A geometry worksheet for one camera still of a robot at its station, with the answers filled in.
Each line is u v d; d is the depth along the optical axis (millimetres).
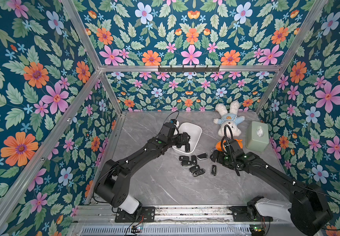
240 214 731
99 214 750
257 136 940
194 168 884
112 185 434
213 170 881
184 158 932
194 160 926
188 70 935
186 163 906
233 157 651
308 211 404
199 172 862
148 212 735
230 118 1049
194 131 1045
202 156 937
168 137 661
